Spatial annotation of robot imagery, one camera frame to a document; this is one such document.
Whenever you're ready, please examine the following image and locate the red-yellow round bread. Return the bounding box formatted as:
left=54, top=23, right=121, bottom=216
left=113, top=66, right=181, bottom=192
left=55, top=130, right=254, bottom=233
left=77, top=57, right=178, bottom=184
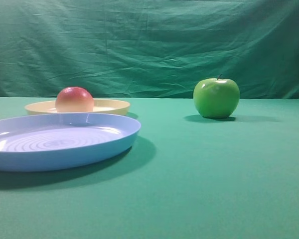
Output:
left=55, top=87, right=94, bottom=112

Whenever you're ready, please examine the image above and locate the yellow plastic plate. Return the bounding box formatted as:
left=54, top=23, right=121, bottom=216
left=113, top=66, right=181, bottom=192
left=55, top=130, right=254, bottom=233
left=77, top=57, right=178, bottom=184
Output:
left=24, top=98, right=131, bottom=116

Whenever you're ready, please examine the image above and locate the blue plastic plate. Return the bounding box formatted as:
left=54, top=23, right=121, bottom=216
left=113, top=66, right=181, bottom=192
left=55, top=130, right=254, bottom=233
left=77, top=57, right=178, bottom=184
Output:
left=0, top=113, right=141, bottom=172

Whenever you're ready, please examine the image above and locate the green apple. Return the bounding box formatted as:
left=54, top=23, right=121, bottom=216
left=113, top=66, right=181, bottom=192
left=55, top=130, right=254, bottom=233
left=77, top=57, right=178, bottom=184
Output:
left=193, top=77, right=240, bottom=119

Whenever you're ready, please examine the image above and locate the green backdrop cloth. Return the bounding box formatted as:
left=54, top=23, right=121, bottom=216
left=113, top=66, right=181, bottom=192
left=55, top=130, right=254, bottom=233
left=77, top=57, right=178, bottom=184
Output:
left=0, top=0, right=299, bottom=99

